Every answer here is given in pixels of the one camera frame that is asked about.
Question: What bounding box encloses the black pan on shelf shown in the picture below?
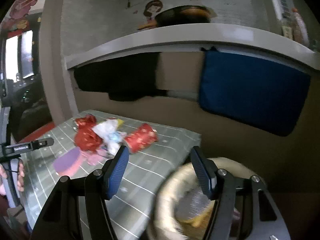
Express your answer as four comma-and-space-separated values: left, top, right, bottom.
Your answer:
155, 5, 212, 27

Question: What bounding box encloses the red plastic bag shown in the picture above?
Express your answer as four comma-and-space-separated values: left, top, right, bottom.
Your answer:
74, 114, 103, 152

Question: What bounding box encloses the red paper cup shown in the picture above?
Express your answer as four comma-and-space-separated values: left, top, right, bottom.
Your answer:
124, 123, 158, 154

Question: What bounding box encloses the cartoon wall sticker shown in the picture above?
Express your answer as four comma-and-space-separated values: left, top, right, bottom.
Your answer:
135, 0, 243, 30

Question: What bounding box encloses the cream trash bin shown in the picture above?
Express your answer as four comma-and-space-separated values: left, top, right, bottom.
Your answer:
146, 156, 270, 240

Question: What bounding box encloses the black cloth under counter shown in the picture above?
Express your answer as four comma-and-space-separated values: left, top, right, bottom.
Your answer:
73, 53, 168, 102

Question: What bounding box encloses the orange cap bottle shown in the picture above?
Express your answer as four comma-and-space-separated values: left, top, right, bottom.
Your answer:
292, 8, 310, 47

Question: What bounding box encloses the yellow snack wrapper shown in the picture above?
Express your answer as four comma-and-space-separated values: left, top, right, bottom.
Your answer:
117, 119, 124, 128

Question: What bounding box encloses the pink wrapper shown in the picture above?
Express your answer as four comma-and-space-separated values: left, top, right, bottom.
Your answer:
80, 148, 110, 166

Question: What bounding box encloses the green grid tablecloth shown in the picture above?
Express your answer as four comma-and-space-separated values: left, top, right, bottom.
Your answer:
20, 111, 201, 239

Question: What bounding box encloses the white counter shelf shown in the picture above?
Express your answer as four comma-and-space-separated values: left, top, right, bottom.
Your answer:
65, 23, 319, 70

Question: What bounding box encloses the blue cloth hanging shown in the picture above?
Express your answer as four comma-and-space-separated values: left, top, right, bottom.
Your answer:
198, 48, 311, 137

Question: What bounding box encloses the purple sponge cloth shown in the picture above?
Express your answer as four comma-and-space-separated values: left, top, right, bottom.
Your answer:
53, 147, 83, 177

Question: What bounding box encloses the left hand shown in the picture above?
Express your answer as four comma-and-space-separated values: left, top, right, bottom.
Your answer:
1, 158, 25, 198

